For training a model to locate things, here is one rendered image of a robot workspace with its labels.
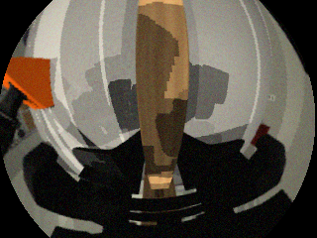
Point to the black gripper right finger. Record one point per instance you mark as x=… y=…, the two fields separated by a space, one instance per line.
x=195 y=158

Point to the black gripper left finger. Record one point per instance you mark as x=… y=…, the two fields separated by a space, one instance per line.
x=126 y=161

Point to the wooden post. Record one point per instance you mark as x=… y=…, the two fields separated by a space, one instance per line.
x=155 y=193

